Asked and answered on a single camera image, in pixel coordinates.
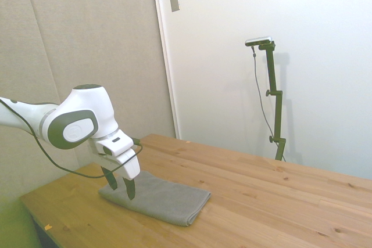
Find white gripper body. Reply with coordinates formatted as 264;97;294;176
88;140;142;181

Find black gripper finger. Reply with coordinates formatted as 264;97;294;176
123;177;137;201
101;166;119;191

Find gray terry towel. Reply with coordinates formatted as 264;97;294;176
98;170;212;227

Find green blurry object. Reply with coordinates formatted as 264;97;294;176
0;200;42;248

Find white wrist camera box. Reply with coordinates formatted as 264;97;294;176
95;132;136;157

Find white door frame strip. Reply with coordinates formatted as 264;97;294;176
150;0;181;140

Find black camera stand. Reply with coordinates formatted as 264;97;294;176
257;41;287;161

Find silver camera on stand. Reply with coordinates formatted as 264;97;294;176
245;35;274;47

